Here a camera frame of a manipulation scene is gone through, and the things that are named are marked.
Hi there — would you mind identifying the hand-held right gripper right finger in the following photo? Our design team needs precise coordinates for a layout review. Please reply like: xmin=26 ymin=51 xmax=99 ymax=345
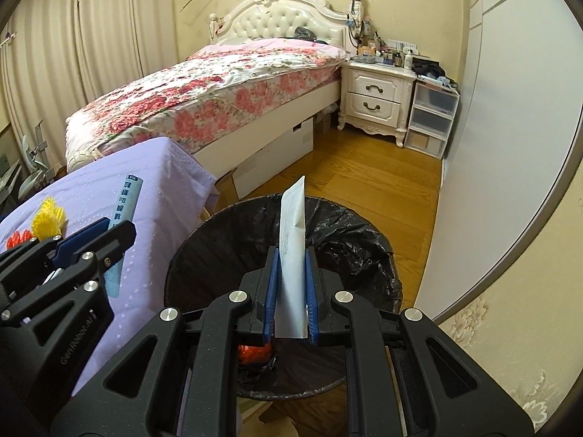
xmin=304 ymin=246 xmax=537 ymax=437

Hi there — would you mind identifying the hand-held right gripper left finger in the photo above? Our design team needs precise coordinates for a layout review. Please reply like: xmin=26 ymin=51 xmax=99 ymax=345
xmin=50 ymin=246 xmax=279 ymax=437

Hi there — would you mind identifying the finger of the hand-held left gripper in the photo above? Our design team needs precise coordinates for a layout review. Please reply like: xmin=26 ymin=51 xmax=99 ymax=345
xmin=51 ymin=217 xmax=137 ymax=285
xmin=0 ymin=236 xmax=55 ymax=293

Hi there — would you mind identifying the white tube with green print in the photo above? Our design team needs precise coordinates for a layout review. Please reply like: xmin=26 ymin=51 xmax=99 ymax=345
xmin=275 ymin=175 xmax=309 ymax=340

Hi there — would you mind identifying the yellow foam fruit net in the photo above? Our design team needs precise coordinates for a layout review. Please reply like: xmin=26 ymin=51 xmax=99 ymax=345
xmin=32 ymin=197 xmax=67 ymax=241

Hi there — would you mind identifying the black lined trash bin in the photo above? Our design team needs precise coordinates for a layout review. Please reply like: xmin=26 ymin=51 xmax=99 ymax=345
xmin=164 ymin=195 xmax=404 ymax=404

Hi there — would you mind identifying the red plastic bag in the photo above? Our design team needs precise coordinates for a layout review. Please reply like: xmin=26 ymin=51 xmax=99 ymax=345
xmin=237 ymin=343 xmax=275 ymax=368

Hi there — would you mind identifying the grey desk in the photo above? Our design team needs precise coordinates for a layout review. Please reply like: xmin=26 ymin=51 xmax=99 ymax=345
xmin=0 ymin=159 xmax=24 ymax=211

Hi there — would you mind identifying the grey office chair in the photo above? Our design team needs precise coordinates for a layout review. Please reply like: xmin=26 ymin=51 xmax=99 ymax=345
xmin=18 ymin=121 xmax=58 ymax=193

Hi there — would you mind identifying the lilac cloth covered table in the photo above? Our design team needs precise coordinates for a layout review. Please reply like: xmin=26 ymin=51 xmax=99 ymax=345
xmin=0 ymin=137 xmax=218 ymax=437

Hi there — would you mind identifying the white underbed box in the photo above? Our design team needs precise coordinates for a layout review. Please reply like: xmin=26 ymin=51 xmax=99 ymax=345
xmin=200 ymin=116 xmax=316 ymax=202

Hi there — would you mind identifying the beige curtain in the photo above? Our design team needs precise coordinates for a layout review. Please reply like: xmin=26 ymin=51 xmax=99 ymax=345
xmin=75 ymin=0 xmax=177 ymax=115
xmin=0 ymin=0 xmax=82 ymax=174

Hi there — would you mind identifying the floral blanket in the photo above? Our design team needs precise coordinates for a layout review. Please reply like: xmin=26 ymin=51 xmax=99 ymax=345
xmin=65 ymin=46 xmax=351 ymax=168

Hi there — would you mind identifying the white nightstand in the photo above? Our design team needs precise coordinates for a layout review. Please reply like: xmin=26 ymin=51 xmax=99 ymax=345
xmin=337 ymin=61 xmax=418 ymax=149

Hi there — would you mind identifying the clear plastic drawer unit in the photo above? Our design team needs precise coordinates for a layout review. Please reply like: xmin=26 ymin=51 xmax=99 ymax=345
xmin=403 ymin=77 xmax=461 ymax=161

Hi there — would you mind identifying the cluster of small bottles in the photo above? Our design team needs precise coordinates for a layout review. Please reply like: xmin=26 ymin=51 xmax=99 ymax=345
xmin=353 ymin=23 xmax=418 ymax=72

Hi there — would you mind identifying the dark bag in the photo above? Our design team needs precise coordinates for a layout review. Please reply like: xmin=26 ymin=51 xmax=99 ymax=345
xmin=412 ymin=57 xmax=457 ymax=87

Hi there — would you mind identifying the white wardrobe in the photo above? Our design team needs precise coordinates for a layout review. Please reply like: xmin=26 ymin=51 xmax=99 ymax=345
xmin=412 ymin=0 xmax=583 ymax=325

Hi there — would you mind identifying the white bed with tufted headboard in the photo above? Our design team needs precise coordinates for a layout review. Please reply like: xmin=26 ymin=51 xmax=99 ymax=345
xmin=64 ymin=0 xmax=355 ymax=194

